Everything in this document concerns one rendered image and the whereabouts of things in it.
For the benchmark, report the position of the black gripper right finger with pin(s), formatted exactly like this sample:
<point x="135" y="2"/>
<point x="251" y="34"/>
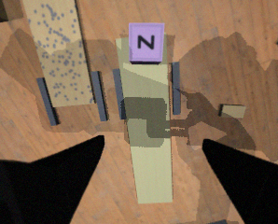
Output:
<point x="250" y="182"/>

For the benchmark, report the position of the purple cube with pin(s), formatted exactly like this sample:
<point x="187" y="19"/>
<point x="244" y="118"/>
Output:
<point x="146" y="43"/>

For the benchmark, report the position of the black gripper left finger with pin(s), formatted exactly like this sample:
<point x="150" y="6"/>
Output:
<point x="49" y="190"/>

